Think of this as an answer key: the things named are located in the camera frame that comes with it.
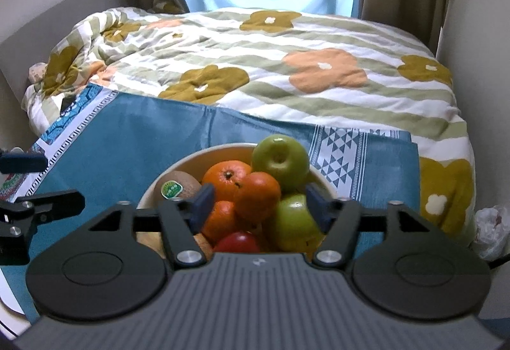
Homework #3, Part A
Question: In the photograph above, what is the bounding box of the black smartphone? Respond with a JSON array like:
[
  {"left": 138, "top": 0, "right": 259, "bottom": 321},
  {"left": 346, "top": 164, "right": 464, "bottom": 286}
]
[{"left": 60, "top": 94, "right": 76, "bottom": 114}]

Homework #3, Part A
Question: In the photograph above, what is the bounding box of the large orange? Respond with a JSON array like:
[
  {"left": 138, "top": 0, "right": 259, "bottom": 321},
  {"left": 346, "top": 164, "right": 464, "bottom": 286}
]
[{"left": 201, "top": 160, "right": 251, "bottom": 201}]

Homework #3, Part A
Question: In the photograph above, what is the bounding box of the blue patterned cloth mat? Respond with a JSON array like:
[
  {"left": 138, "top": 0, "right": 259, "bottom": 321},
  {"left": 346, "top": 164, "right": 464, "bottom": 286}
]
[{"left": 0, "top": 83, "right": 421, "bottom": 325}]

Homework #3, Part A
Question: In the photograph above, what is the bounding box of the brown kiwi with sticker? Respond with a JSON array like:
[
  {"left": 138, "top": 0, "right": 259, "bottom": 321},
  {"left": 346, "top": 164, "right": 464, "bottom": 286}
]
[{"left": 153, "top": 171, "right": 201, "bottom": 202}]

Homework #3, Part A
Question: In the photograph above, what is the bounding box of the small mandarin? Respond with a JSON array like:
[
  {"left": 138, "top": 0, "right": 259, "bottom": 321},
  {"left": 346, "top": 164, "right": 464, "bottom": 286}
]
[
  {"left": 201, "top": 201, "right": 244, "bottom": 244},
  {"left": 234, "top": 171, "right": 282, "bottom": 224}
]

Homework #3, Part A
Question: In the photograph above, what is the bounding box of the red tomato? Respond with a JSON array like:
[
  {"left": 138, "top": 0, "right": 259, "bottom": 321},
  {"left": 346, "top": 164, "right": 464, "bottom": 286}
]
[{"left": 214, "top": 231, "right": 262, "bottom": 253}]

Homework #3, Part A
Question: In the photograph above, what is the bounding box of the grey headboard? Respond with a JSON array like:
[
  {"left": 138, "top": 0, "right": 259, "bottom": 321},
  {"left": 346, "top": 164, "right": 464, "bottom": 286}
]
[{"left": 1, "top": 0, "right": 128, "bottom": 149}]

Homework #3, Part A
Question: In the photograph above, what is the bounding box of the green apple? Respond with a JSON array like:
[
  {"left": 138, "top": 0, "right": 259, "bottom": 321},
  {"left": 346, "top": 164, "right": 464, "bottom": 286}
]
[
  {"left": 251, "top": 134, "right": 310, "bottom": 192},
  {"left": 266, "top": 194, "right": 324, "bottom": 253}
]

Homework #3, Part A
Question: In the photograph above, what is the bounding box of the white plastic bag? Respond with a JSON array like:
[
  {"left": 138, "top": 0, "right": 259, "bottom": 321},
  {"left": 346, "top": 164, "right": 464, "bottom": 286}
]
[{"left": 471, "top": 205, "right": 509, "bottom": 261}]

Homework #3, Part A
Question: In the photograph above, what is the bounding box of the cream yellow fruit bowl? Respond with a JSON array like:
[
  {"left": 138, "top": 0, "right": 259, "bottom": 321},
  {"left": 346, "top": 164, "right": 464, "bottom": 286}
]
[{"left": 136, "top": 143, "right": 337, "bottom": 259}]

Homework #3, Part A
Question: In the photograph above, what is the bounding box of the floral striped duvet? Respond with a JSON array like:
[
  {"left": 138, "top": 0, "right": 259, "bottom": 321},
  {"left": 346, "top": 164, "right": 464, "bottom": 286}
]
[{"left": 22, "top": 4, "right": 476, "bottom": 245}]

